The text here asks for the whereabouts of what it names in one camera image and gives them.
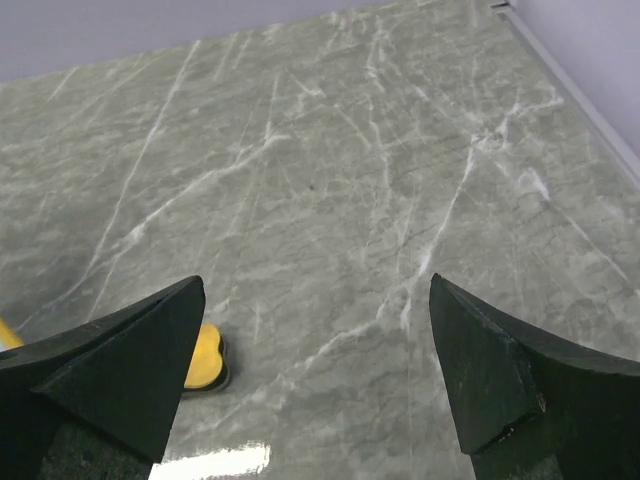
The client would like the aluminium side rail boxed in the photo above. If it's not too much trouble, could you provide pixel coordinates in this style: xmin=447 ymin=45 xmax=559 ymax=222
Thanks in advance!
xmin=491 ymin=0 xmax=639 ymax=183

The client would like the yellow whiteboard eraser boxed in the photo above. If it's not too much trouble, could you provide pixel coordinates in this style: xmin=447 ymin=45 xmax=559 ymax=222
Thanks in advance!
xmin=182 ymin=324 xmax=231 ymax=396

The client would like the yellow framed whiteboard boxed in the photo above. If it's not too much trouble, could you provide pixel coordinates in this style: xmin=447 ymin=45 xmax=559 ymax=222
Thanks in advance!
xmin=0 ymin=319 xmax=24 ymax=352

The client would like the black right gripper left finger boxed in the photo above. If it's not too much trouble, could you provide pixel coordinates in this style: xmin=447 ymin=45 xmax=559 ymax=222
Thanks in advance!
xmin=1 ymin=276 xmax=206 ymax=479

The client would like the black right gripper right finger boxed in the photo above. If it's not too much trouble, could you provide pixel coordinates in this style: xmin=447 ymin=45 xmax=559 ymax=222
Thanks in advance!
xmin=429 ymin=274 xmax=639 ymax=479

